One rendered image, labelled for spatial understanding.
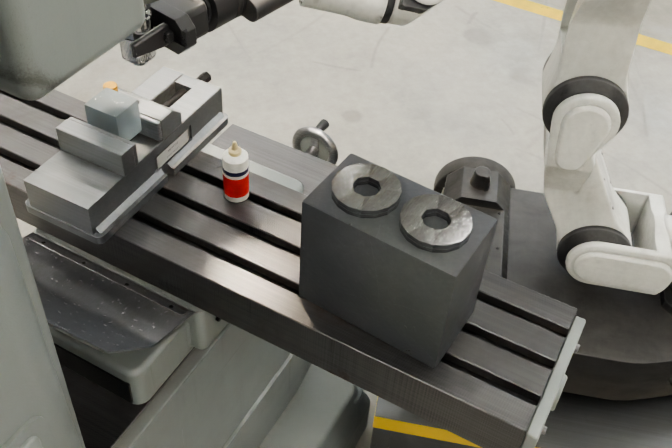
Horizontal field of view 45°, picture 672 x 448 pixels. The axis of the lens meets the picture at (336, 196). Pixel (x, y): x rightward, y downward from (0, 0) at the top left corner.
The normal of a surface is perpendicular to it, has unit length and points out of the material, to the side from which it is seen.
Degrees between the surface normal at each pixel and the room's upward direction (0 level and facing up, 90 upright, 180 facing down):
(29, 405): 88
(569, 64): 90
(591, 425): 0
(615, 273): 90
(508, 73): 0
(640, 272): 90
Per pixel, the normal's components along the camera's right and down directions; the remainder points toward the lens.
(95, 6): 0.88, 0.36
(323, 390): 0.06, -0.73
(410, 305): -0.54, 0.56
